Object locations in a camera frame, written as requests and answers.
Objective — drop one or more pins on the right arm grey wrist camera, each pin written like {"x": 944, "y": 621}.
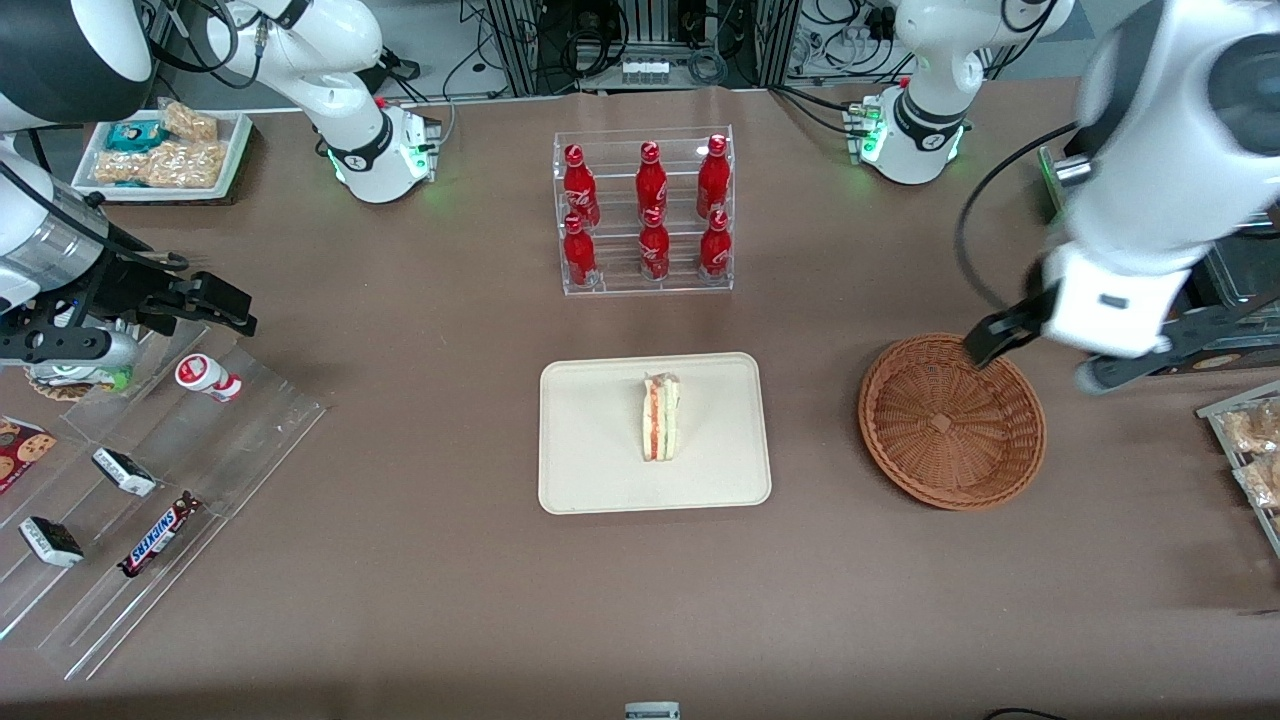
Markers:
{"x": 70, "y": 345}

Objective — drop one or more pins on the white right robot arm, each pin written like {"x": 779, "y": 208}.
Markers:
{"x": 350, "y": 40}

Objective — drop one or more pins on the large peanut brittle packet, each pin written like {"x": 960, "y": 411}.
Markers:
{"x": 165, "y": 165}

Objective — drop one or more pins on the black sealing machine yellow panel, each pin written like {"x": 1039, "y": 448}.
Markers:
{"x": 1058, "y": 170}

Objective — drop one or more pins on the brown wicker basket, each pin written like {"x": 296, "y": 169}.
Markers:
{"x": 950, "y": 430}

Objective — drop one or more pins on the clear acrylic bottle rack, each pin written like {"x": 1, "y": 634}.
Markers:
{"x": 620, "y": 275}

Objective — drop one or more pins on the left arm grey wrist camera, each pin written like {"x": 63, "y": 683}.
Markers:
{"x": 1200, "y": 345}

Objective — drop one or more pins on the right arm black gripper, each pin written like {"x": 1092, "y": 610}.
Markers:
{"x": 128, "y": 285}

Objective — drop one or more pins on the brown Snickers bar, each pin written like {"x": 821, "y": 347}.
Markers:
{"x": 158, "y": 535}

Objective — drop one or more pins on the teal snack packet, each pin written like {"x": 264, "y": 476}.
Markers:
{"x": 133, "y": 135}

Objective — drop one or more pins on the clear bagged pastry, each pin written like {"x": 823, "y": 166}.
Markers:
{"x": 1262, "y": 482}
{"x": 1255, "y": 430}

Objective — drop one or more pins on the white snack tray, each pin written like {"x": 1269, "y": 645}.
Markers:
{"x": 235, "y": 150}

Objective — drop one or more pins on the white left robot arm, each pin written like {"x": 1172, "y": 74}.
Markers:
{"x": 1160, "y": 130}

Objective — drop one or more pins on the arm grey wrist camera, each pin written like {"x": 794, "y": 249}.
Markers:
{"x": 70, "y": 345}
{"x": 1200, "y": 345}

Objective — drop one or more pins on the beige plastic tray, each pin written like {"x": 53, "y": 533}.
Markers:
{"x": 600, "y": 440}

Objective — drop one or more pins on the red cola bottle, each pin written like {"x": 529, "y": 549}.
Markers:
{"x": 655, "y": 252}
{"x": 580, "y": 190}
{"x": 579, "y": 258}
{"x": 713, "y": 180}
{"x": 715, "y": 248}
{"x": 651, "y": 180}

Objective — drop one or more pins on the small peanut brittle packet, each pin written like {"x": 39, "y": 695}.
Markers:
{"x": 190, "y": 122}

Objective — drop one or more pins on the aluminium frame rack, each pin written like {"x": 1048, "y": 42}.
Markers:
{"x": 520, "y": 45}

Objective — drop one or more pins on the white label plate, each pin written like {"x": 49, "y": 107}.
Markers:
{"x": 652, "y": 711}

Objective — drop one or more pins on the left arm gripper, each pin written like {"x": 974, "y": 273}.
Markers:
{"x": 1012, "y": 326}

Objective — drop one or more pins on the red cookie packet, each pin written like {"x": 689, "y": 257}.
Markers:
{"x": 20, "y": 450}

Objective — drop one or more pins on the grey snack tray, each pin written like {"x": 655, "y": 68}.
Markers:
{"x": 1215, "y": 420}

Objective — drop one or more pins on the black white snack bar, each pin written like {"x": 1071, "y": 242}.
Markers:
{"x": 52, "y": 541}
{"x": 124, "y": 472}

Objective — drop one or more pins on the clear acrylic stepped display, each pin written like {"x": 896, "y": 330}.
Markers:
{"x": 230, "y": 440}

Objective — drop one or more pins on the white power strip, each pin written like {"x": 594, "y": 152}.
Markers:
{"x": 645, "y": 72}

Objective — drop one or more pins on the red white yogurt bottle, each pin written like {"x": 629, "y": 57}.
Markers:
{"x": 205, "y": 376}

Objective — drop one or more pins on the triangular sandwich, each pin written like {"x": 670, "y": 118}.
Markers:
{"x": 660, "y": 420}

